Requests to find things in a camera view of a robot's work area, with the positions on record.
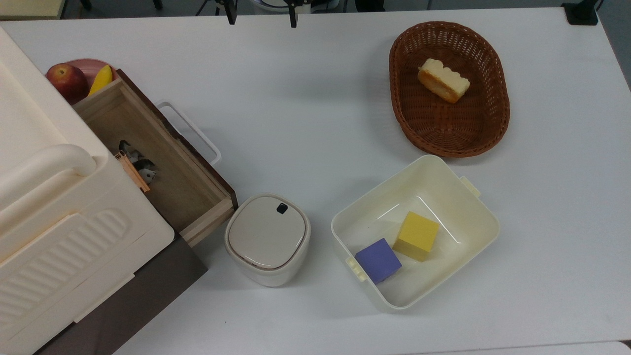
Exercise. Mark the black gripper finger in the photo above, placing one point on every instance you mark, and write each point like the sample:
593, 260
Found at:
231, 12
293, 14

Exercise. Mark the yellow banana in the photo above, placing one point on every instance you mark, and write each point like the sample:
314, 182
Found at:
102, 79

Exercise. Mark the pink plate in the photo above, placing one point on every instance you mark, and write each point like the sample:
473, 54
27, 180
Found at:
86, 68

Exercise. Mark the bread slice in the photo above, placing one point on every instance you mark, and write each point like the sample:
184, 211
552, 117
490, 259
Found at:
441, 79

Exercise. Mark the red apple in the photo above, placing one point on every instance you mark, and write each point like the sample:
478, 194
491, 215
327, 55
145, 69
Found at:
66, 81

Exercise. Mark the small grey toy animal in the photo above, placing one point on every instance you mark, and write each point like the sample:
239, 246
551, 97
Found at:
145, 170

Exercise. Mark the beige desk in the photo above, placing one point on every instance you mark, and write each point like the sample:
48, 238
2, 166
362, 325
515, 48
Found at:
29, 7

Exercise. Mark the brown wicker basket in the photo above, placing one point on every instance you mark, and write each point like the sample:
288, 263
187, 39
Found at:
468, 133

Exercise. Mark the cream lidded trash can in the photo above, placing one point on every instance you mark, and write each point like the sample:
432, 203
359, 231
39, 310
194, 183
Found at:
266, 236

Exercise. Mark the cream open plastic bin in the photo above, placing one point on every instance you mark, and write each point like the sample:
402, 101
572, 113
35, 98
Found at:
443, 197

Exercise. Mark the yellow cube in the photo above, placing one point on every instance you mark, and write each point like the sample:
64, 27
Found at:
416, 234

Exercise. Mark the purple cube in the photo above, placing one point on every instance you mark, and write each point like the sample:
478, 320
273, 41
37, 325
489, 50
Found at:
377, 259

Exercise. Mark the cream plastic storage box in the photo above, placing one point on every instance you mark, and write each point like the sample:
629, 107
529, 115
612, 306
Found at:
49, 222

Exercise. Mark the black table clamp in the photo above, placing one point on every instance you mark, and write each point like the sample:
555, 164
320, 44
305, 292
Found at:
581, 15

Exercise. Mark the dark wooden cabinet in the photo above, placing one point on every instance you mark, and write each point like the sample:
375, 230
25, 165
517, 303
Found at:
148, 296

